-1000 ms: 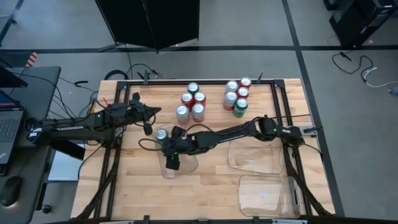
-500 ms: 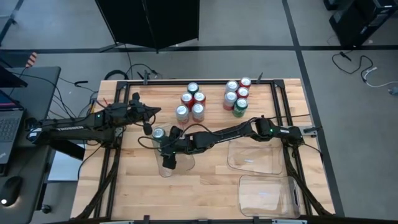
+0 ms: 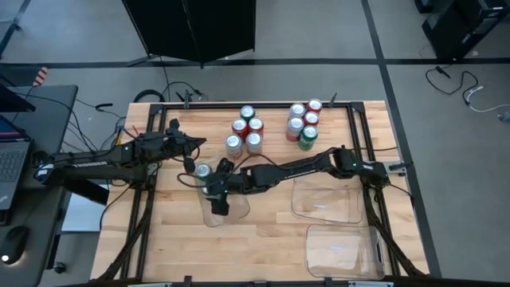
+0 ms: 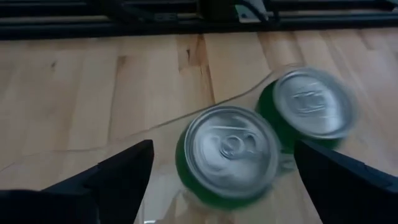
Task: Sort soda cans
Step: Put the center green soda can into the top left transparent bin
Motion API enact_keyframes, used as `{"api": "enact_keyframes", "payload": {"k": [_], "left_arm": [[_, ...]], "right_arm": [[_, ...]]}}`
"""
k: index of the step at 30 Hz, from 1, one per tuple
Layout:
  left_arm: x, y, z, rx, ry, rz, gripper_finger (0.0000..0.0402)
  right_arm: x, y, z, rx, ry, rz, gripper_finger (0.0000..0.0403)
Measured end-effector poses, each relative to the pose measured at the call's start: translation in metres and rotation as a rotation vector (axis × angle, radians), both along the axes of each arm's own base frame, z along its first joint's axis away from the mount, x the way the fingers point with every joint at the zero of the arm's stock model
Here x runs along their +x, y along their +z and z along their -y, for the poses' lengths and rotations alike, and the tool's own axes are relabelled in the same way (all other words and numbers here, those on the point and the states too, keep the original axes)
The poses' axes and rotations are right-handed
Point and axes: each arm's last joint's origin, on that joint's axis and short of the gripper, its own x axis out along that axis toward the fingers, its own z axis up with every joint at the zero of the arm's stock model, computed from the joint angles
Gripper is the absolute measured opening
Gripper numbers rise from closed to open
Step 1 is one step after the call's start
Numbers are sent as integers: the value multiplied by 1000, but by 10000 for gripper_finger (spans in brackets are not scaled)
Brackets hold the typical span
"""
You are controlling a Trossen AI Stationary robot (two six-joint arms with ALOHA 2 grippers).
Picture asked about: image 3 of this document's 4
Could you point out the black folding backdrop screen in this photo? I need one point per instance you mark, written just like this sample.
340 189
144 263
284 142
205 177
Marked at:
191 28

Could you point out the silver mounting bracket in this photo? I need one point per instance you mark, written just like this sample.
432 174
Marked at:
398 169

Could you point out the black laptop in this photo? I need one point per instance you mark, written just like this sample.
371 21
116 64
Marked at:
12 167

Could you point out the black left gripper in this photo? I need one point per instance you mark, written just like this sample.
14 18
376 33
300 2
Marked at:
169 143

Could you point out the black computer mouse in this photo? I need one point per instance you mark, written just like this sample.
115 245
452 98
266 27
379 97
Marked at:
14 243

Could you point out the small black desk device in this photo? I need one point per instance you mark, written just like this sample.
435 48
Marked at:
39 158

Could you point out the black computer monitor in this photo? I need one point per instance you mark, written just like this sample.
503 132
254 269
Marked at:
12 101

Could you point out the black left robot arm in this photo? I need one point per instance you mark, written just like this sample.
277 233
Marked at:
99 165

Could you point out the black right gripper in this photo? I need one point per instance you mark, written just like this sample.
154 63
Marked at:
227 181

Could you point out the green soda can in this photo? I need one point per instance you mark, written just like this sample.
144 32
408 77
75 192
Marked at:
247 112
203 170
308 136

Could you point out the dark grey desk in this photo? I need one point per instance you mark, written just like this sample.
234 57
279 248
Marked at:
48 119

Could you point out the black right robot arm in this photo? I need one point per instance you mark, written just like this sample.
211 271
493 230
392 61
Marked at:
287 173

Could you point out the clear plastic bin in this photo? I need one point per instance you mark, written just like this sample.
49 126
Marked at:
237 211
326 203
342 255

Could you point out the white flat board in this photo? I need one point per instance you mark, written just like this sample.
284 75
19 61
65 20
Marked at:
83 211

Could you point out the black aluminium rig frame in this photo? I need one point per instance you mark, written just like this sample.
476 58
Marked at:
219 105

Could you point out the black computer case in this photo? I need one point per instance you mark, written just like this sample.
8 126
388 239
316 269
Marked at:
462 28

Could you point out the orange black striped object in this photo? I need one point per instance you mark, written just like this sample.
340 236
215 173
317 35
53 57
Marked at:
40 75

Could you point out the black caster wheel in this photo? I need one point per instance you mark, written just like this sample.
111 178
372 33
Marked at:
60 268

